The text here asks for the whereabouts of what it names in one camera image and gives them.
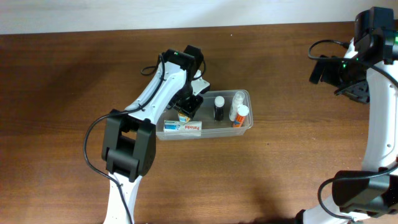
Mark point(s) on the dark bottle white cap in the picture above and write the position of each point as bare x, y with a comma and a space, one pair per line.
218, 108

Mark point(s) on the orange tube white cap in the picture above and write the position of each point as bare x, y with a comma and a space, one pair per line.
242, 112

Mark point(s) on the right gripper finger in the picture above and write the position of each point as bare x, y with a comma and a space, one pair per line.
316, 73
357, 91

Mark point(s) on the clear plastic container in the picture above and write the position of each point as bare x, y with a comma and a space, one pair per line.
210, 128

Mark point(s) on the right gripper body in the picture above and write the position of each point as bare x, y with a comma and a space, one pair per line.
325, 73

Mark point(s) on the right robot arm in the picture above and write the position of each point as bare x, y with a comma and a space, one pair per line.
366, 74

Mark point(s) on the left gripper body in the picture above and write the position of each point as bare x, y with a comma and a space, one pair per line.
189, 104

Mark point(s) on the small gold-lid balm jar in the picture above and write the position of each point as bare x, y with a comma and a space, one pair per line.
183, 118

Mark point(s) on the white Panadol box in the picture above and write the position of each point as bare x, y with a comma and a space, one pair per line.
191, 128

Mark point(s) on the white spray bottle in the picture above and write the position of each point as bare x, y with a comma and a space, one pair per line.
236, 102

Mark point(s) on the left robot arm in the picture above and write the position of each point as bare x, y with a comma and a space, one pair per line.
129, 144

